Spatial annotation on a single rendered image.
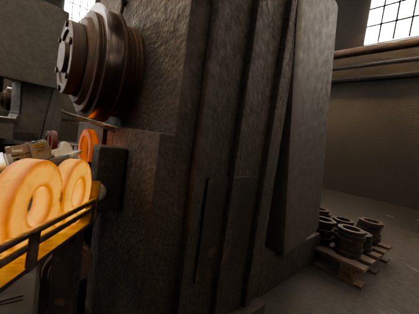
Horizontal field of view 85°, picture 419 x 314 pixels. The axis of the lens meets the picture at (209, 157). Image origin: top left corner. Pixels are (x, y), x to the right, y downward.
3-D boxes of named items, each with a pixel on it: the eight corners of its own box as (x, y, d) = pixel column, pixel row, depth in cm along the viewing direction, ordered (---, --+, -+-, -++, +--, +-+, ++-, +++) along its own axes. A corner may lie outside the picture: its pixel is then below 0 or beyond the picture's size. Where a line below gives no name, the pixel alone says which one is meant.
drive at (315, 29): (237, 222, 257) (261, 59, 243) (326, 263, 187) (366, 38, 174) (154, 240, 186) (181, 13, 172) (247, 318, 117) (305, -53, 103)
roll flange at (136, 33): (103, 123, 126) (112, 35, 123) (143, 128, 92) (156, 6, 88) (83, 120, 119) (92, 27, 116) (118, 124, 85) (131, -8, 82)
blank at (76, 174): (95, 159, 62) (81, 158, 62) (68, 160, 47) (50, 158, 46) (87, 217, 62) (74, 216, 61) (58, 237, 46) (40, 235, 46)
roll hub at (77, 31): (67, 96, 105) (72, 33, 103) (83, 93, 84) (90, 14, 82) (52, 94, 101) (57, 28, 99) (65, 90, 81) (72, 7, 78)
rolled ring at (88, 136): (92, 130, 93) (100, 131, 95) (79, 128, 106) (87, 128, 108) (88, 175, 94) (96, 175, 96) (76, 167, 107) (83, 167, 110)
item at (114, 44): (83, 120, 119) (92, 27, 116) (118, 124, 85) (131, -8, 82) (69, 118, 115) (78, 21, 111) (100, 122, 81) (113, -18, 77)
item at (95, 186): (95, 220, 63) (101, 180, 63) (95, 221, 62) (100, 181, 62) (67, 218, 62) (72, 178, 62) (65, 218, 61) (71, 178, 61)
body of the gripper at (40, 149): (50, 140, 77) (3, 149, 70) (57, 164, 80) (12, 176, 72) (46, 138, 83) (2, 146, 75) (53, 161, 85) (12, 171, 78)
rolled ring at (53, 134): (53, 129, 160) (58, 130, 162) (48, 130, 173) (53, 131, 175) (51, 156, 160) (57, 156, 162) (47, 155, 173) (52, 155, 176)
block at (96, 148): (115, 204, 93) (121, 145, 91) (123, 210, 87) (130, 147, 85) (86, 207, 86) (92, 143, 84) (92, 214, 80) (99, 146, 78)
